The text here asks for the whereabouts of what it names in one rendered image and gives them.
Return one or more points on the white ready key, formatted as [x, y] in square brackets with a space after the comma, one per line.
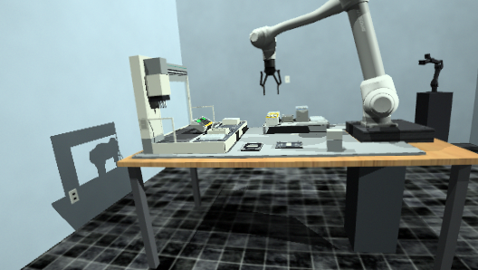
[334, 140]

